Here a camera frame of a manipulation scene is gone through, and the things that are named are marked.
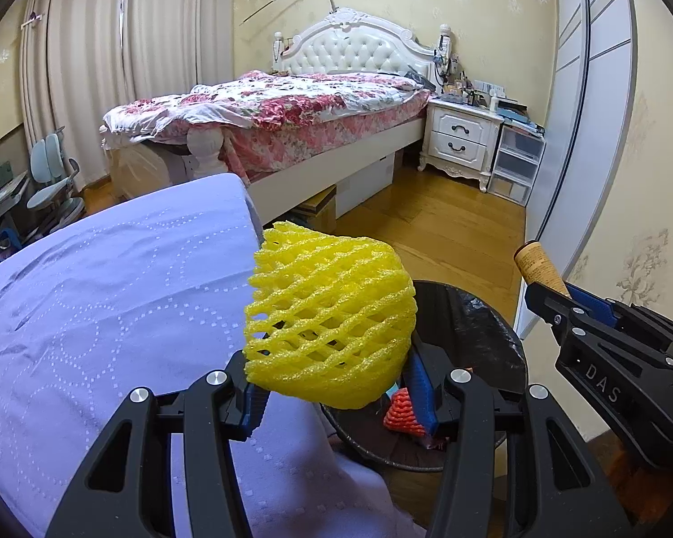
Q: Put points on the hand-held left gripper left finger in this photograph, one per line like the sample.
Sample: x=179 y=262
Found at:
x=253 y=409

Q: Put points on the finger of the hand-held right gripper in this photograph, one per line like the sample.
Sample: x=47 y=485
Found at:
x=594 y=304
x=555 y=308

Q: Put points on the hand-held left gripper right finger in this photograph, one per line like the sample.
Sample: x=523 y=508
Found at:
x=423 y=392

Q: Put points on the red foam fruit net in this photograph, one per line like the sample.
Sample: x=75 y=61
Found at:
x=401 y=414

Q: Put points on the orange bottle with black cap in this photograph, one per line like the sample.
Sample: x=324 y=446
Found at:
x=538 y=266

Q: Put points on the black-lined trash bin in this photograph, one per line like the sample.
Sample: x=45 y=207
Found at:
x=482 y=336

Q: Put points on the yellow foam fruit net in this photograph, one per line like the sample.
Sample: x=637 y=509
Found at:
x=325 y=314

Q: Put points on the clear plastic drawer unit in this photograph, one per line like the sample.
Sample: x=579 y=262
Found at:
x=516 y=162

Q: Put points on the purple dotted tablecloth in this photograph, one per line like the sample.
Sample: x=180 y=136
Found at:
x=118 y=291

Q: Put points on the white sliding wardrobe door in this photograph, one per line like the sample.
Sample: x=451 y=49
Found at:
x=594 y=123

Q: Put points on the stack of books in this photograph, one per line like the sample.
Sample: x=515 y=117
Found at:
x=521 y=115

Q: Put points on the white nightstand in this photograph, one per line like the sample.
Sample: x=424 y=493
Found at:
x=460 y=134

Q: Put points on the brown cardboard box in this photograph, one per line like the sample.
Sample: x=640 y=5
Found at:
x=319 y=210

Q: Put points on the white storage box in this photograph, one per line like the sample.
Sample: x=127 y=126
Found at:
x=364 y=185

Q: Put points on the pile of bedside bottles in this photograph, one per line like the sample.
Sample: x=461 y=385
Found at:
x=465 y=84

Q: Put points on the clear plastic storage bag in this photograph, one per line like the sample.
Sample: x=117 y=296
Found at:
x=140 y=171

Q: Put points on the pink floral bedding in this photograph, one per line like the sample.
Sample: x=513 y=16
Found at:
x=291 y=106

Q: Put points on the light blue desk chair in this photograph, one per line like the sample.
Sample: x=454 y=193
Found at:
x=53 y=162

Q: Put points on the white bed with tufted headboard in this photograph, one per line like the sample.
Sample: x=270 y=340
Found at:
x=353 y=47

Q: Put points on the white study desk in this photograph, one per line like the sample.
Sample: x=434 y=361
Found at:
x=3 y=190

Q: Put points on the beige curtain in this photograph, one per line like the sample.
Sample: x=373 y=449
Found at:
x=174 y=28
x=78 y=67

